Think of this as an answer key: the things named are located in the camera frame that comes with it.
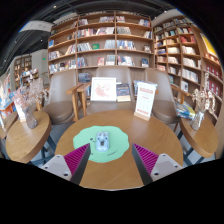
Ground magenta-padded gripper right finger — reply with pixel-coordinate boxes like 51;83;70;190
131;143;184;186

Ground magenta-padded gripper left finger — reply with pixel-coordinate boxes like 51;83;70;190
41;143;92;186

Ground green smiley mouse pad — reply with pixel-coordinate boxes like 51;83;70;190
72;125;130;164

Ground round wooden side table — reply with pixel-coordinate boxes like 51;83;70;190
0;111;18;141
179;114;219;161
4;109;53;164

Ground glass vase with pink flowers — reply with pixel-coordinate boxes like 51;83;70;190
11;78;49;130

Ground glass vase with white flowers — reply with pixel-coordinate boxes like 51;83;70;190
189;71;218;132

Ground brown leather armchair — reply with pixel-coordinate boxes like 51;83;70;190
65;65;159;123
144;68;188;126
36;69;79;126

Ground stack of blue books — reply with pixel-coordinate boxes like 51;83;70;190
175;102;196;120

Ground small white table card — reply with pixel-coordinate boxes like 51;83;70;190
14;96;28;123

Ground white sign on wooden base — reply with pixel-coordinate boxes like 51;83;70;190
133;80;158;122

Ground dark blue book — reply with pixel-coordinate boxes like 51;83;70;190
115;82;132;103

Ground white book with pink print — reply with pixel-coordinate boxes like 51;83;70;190
89;76;118;102

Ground distant wooden bookshelf unit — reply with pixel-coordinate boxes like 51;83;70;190
13;54;40;89

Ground angled wooden bookshelf unit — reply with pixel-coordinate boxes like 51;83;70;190
153;14;224;118

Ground wide wooden bookshelf unit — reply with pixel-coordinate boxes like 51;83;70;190
47;10;156;76

